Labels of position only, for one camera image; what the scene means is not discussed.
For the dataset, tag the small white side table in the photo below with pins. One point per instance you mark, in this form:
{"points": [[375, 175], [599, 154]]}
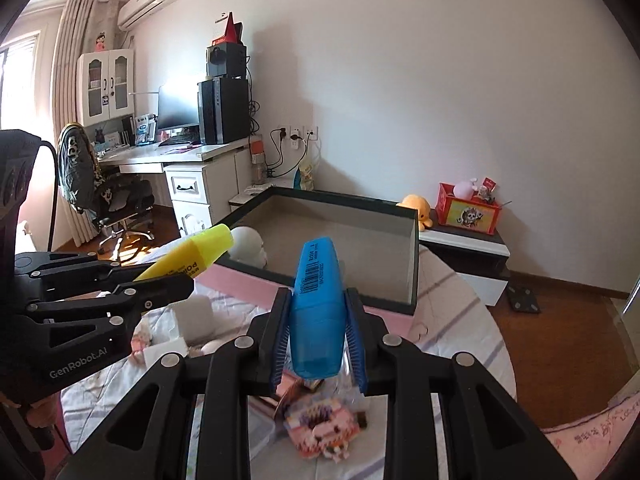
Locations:
{"points": [[247, 197]]}

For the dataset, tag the rose gold metal cup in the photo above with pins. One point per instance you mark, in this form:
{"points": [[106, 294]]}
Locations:
{"points": [[287, 400]]}

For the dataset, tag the black keyboard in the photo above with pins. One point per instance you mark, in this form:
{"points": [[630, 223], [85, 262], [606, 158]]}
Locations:
{"points": [[177, 139]]}

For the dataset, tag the black office chair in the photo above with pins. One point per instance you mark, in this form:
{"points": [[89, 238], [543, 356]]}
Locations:
{"points": [[125, 195]]}

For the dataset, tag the beige curtain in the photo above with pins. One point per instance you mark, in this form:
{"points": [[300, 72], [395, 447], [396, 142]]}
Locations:
{"points": [[67, 75]]}

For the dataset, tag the pink snack packet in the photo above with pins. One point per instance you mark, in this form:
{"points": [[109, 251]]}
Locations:
{"points": [[325, 430]]}

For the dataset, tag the black patterned jacket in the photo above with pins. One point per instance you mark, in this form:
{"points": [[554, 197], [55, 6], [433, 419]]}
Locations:
{"points": [[75, 160]]}

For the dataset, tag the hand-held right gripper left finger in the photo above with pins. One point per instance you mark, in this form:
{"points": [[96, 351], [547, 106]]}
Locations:
{"points": [[279, 360]]}

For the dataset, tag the blue highlighter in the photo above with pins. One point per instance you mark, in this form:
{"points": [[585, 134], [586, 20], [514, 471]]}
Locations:
{"points": [[317, 320]]}

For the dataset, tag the pink plush toy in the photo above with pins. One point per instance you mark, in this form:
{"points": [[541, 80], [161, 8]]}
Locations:
{"points": [[465, 188]]}

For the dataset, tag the red storage box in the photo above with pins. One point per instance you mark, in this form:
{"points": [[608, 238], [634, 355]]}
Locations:
{"points": [[467, 215]]}

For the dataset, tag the computer monitor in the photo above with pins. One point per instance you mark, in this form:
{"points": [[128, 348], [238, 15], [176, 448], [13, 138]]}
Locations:
{"points": [[177, 107]]}

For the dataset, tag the white air conditioner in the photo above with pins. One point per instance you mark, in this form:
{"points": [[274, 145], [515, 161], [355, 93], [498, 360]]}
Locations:
{"points": [[150, 2]]}

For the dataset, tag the white glass-door cabinet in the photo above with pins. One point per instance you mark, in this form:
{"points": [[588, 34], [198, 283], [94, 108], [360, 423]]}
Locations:
{"points": [[105, 85]]}

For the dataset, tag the grey white small fan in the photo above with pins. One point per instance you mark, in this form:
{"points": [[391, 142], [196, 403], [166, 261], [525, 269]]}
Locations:
{"points": [[194, 317]]}

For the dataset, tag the black speaker box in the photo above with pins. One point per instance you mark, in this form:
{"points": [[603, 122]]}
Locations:
{"points": [[225, 60]]}

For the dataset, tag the white spherical gadget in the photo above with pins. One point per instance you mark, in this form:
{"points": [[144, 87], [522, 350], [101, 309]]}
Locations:
{"points": [[248, 246]]}

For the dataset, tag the blue box on desk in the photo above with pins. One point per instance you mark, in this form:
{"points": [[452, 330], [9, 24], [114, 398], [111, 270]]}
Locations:
{"points": [[144, 129]]}

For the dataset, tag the white wall socket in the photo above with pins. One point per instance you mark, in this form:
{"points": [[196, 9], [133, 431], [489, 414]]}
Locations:
{"points": [[283, 133], [296, 136], [311, 133]]}

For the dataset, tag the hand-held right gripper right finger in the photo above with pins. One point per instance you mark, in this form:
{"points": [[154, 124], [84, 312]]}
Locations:
{"points": [[358, 355]]}

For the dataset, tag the black bathroom scale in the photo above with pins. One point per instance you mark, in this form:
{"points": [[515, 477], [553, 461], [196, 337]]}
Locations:
{"points": [[522, 300]]}

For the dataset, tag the striped white quilt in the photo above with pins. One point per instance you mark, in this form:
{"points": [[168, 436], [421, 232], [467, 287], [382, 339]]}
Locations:
{"points": [[450, 320]]}

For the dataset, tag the white desk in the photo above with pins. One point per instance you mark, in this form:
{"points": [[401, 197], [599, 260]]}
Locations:
{"points": [[150, 157]]}

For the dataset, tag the black white nightstand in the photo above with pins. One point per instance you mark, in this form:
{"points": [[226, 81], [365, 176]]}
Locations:
{"points": [[465, 265]]}

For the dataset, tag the orange-lid jar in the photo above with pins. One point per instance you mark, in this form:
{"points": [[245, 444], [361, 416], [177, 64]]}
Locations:
{"points": [[257, 160]]}

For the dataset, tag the window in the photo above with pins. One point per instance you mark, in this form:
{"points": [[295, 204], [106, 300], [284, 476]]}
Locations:
{"points": [[17, 85]]}

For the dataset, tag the red cone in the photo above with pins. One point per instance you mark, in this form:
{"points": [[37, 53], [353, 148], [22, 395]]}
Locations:
{"points": [[230, 30]]}

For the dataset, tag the black computer tower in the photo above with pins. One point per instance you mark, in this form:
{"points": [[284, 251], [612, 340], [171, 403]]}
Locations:
{"points": [[225, 110]]}

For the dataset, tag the yellow-green small block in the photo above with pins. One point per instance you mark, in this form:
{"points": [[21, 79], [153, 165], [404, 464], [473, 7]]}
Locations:
{"points": [[200, 252]]}

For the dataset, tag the pink box with dark rim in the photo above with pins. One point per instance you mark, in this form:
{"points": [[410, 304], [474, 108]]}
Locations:
{"points": [[345, 240]]}

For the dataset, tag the pink printed bedding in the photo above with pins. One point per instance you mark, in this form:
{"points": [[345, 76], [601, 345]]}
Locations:
{"points": [[600, 440]]}

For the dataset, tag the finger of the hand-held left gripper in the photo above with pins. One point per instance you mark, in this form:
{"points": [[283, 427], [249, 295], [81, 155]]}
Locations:
{"points": [[165, 292], [75, 267]]}

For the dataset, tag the yellow blue snack bag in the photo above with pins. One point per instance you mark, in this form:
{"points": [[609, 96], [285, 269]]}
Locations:
{"points": [[305, 177]]}

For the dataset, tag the yellow plush toy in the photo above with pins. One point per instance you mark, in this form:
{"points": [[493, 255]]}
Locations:
{"points": [[415, 205]]}

